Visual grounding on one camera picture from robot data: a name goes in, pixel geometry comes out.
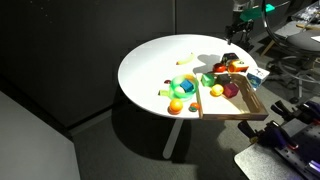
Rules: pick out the white table leg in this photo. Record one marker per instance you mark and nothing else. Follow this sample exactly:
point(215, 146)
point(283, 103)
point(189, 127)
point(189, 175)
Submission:
point(173, 138)

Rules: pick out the wooden crate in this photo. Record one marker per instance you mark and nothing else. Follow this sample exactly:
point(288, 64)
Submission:
point(233, 108)

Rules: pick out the orange-yellow toy piece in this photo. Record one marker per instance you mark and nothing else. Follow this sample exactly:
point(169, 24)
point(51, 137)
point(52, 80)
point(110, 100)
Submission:
point(190, 77)

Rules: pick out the yellow toy ball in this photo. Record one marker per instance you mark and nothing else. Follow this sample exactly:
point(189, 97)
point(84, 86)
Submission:
point(217, 90)

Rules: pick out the green toy block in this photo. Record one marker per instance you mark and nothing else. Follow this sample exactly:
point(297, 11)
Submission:
point(207, 80)

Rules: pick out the grey toy cube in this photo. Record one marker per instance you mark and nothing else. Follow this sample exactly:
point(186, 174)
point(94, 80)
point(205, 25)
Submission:
point(224, 79)

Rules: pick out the orange toy ball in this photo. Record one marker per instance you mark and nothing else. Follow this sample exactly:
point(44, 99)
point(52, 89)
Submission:
point(176, 105)

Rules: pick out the small red green ball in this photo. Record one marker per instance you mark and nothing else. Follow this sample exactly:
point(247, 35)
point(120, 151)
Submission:
point(194, 106)

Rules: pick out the yellow toy banana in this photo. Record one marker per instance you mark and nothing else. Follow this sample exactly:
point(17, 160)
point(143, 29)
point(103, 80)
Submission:
point(186, 60)

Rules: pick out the blue toy cube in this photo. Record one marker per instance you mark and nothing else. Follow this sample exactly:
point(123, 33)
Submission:
point(186, 85)

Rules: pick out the grey office chair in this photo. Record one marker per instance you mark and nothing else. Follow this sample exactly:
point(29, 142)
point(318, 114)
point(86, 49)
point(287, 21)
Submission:
point(301, 43)

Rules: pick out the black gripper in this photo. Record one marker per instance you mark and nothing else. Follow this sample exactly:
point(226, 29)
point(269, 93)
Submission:
point(242, 25)

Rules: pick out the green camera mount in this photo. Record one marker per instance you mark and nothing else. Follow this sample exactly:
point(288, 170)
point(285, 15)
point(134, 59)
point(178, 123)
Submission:
point(255, 13)

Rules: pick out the grey cabinet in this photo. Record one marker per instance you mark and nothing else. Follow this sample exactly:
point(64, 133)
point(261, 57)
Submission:
point(30, 143)

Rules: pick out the red toy tomato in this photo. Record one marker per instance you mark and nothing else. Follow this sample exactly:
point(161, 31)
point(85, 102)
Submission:
point(219, 67)

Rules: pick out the purple clamp with orange tip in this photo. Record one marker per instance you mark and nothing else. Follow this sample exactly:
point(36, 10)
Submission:
point(278, 136)

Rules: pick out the orange plush cube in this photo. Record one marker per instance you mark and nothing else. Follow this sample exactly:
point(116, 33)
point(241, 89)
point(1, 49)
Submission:
point(238, 66)

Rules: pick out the light green toy piece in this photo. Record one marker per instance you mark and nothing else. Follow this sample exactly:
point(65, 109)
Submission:
point(163, 93)

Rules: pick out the green plastic bowl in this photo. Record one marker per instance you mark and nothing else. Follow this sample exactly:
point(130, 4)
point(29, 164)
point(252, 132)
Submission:
point(174, 88)

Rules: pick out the black spring clamp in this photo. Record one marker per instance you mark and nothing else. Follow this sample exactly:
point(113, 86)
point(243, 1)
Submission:
point(286, 111)
point(250, 129)

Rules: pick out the small dark red piece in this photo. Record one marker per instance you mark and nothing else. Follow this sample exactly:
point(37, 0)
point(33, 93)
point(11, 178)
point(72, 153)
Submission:
point(167, 81)

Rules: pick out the perforated metal breadboard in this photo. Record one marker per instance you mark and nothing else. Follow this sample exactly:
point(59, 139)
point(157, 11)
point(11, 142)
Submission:
point(306, 150)

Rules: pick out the pale yellow toy piece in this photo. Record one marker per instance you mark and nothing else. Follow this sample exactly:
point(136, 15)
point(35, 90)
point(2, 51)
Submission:
point(180, 90)

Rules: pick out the wooden desk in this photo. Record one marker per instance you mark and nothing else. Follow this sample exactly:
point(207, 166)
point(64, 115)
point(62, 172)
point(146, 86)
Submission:
point(293, 28)

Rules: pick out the white owl plush cube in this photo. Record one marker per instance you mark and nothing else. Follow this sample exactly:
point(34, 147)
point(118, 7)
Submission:
point(257, 77)

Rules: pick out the grey base plate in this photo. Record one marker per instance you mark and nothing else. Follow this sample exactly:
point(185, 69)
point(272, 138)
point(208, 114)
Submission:
point(256, 163)

